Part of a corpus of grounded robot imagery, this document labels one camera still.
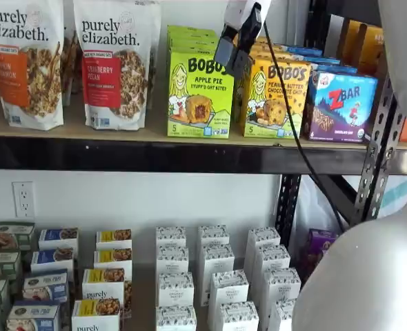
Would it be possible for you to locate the white cartons group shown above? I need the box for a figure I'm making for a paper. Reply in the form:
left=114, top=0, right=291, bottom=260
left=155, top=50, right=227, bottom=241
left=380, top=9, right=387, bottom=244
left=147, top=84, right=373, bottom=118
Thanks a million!
left=0, top=220, right=294, bottom=331

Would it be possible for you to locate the blue purple Zbar box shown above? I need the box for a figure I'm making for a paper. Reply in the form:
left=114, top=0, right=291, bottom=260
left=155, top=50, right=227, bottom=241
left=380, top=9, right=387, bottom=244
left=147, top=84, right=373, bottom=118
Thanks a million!
left=281, top=43, right=324, bottom=58
left=303, top=57, right=342, bottom=67
left=301, top=70, right=379, bottom=143
left=312, top=63, right=359, bottom=75

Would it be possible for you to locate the yellow Bobo's peanut butter box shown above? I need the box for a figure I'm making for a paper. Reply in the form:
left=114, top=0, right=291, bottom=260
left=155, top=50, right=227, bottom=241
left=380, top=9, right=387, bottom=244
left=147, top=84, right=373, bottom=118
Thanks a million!
left=235, top=57, right=312, bottom=140
left=250, top=48, right=294, bottom=61
left=251, top=41, right=287, bottom=52

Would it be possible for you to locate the white wall outlet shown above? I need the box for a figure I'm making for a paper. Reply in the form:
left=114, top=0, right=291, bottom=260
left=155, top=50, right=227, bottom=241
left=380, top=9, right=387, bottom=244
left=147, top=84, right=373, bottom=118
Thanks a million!
left=12, top=181, right=35, bottom=219

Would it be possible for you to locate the yellow white granola box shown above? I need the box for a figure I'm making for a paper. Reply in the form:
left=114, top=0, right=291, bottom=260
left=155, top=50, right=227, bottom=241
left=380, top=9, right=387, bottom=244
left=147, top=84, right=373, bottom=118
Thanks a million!
left=71, top=298, right=121, bottom=331
left=95, top=229, right=132, bottom=251
left=81, top=268, right=126, bottom=301
left=93, top=248, right=132, bottom=274

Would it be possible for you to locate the green Bobo's apple pie box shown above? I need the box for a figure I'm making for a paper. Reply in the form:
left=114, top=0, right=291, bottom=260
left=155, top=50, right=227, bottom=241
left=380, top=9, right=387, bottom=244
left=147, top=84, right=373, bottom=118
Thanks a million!
left=168, top=33, right=221, bottom=43
left=167, top=24, right=219, bottom=36
left=168, top=41, right=220, bottom=52
left=167, top=48, right=235, bottom=139

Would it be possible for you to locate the white floral pantry box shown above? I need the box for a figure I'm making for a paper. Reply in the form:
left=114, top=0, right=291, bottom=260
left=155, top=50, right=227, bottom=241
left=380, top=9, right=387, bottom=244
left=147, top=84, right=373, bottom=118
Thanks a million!
left=260, top=268, right=301, bottom=311
left=268, top=298, right=298, bottom=331
left=155, top=226, right=187, bottom=249
left=155, top=305, right=197, bottom=331
left=156, top=245, right=190, bottom=276
left=198, top=224, right=230, bottom=249
left=200, top=243, right=235, bottom=297
left=247, top=226, right=281, bottom=251
left=253, top=243, right=291, bottom=277
left=217, top=301, right=259, bottom=331
left=208, top=270, right=250, bottom=308
left=158, top=272, right=195, bottom=308

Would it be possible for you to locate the wooden shelf board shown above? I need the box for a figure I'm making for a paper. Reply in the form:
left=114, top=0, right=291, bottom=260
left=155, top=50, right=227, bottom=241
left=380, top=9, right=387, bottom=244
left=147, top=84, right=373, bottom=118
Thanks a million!
left=0, top=91, right=372, bottom=150

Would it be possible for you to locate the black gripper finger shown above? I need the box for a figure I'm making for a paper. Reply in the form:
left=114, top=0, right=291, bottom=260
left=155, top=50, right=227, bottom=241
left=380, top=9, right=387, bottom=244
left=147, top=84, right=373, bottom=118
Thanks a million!
left=229, top=3, right=263, bottom=75
left=213, top=23, right=241, bottom=66

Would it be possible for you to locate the black metal shelving rack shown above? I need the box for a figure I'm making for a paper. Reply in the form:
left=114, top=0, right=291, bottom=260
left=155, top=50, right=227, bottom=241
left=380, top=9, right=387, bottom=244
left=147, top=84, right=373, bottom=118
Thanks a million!
left=0, top=0, right=406, bottom=251

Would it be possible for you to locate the red label granola bag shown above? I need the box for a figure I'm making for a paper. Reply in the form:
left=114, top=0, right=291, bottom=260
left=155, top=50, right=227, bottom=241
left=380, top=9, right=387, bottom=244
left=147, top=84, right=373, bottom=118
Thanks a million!
left=74, top=0, right=161, bottom=131

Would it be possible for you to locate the white granola bag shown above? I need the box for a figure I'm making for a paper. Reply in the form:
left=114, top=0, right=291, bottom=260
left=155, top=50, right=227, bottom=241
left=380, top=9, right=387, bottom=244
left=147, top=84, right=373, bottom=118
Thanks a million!
left=60, top=26, right=84, bottom=106

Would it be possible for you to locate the orange label granola bag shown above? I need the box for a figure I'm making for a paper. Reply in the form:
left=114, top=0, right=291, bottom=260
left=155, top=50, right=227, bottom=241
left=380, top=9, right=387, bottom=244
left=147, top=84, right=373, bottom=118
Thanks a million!
left=0, top=0, right=65, bottom=131

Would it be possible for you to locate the orange yellow snack box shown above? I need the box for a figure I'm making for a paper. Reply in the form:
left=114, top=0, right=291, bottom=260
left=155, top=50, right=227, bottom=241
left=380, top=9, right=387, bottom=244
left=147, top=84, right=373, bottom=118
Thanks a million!
left=360, top=24, right=386, bottom=77
left=337, top=19, right=367, bottom=68

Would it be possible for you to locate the blue white granola box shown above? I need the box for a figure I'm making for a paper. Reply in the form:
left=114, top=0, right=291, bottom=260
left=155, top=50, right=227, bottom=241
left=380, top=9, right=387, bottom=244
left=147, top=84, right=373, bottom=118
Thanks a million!
left=22, top=269, right=69, bottom=305
left=38, top=227, right=79, bottom=253
left=30, top=247, right=75, bottom=274
left=6, top=303, right=61, bottom=331

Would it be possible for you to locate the black cable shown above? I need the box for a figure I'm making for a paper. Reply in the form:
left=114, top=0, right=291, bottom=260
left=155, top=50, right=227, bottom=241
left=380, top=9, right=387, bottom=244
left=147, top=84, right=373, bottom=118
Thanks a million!
left=261, top=19, right=346, bottom=234

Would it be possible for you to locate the white plastic sheet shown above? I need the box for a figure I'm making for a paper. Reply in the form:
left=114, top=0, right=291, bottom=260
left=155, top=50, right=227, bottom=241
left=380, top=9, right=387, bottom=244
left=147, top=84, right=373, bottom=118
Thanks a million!
left=291, top=174, right=407, bottom=249

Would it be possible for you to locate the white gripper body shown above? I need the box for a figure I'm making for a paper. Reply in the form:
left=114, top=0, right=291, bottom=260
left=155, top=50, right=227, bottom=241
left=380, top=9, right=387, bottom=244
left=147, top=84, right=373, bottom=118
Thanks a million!
left=224, top=0, right=272, bottom=27

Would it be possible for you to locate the purple snack box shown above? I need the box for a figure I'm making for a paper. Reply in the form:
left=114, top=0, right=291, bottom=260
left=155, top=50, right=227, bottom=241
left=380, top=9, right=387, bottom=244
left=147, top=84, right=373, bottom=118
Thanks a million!
left=299, top=228, right=339, bottom=287

